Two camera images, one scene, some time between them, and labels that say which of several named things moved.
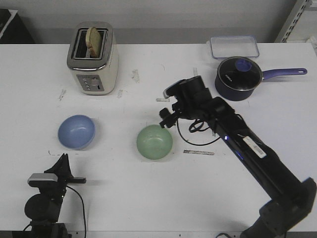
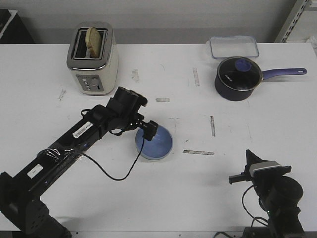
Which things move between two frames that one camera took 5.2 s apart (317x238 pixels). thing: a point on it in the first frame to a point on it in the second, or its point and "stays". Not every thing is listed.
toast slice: [93, 42] stays
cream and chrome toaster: [95, 76] stays
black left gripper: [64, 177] to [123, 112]
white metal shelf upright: [298, 8] stays
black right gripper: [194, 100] to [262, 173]
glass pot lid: [240, 73] stays
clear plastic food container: [224, 46] stays
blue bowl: [77, 132] to [158, 148]
